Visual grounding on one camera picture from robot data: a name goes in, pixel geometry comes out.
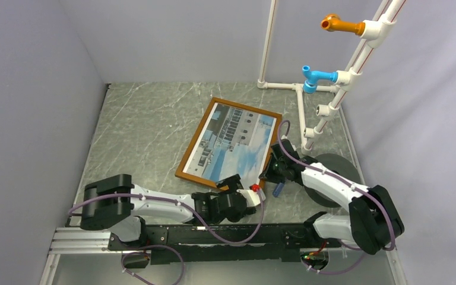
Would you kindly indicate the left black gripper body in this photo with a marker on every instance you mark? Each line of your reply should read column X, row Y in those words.
column 233, row 183

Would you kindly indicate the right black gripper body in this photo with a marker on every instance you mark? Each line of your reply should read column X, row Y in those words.
column 274, row 172

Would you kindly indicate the red blue screwdriver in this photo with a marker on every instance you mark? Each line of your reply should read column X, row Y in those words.
column 278, row 189

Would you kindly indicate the wooden picture frame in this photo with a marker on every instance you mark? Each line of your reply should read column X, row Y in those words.
column 231, row 138

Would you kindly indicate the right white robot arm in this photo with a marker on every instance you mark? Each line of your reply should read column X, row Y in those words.
column 372, row 221

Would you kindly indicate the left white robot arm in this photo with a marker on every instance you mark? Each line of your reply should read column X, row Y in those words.
column 120, row 206

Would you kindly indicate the black round disc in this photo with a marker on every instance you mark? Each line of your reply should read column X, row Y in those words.
column 338, row 165

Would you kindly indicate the blue pipe fitting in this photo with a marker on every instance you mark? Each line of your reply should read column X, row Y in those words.
column 313, row 77

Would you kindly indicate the orange pipe fitting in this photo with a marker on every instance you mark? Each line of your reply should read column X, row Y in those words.
column 333, row 22

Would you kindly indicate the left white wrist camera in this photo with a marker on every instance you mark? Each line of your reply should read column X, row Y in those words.
column 254, row 195

